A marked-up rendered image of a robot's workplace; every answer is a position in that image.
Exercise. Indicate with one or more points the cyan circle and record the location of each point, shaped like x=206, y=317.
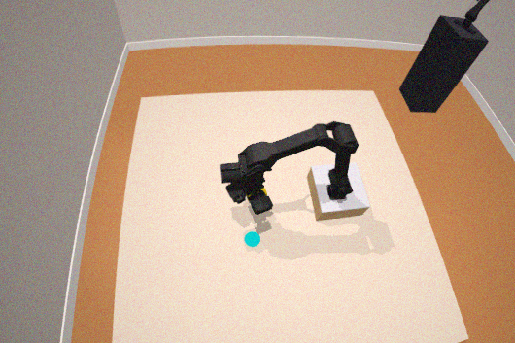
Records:
x=252, y=239

